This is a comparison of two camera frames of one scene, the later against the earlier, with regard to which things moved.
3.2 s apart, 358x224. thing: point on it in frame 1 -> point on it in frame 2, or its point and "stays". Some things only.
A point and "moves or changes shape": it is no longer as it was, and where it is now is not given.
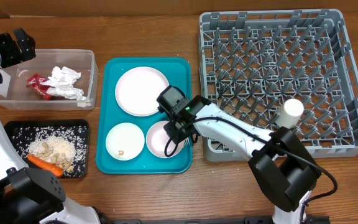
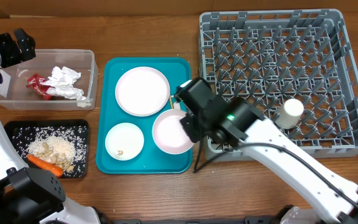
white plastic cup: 289,115 stays
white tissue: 62,79 stays
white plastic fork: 186,142 -> 176,106
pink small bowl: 156,139 moves or changes shape
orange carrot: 41,164 stays
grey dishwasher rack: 250,60 stays
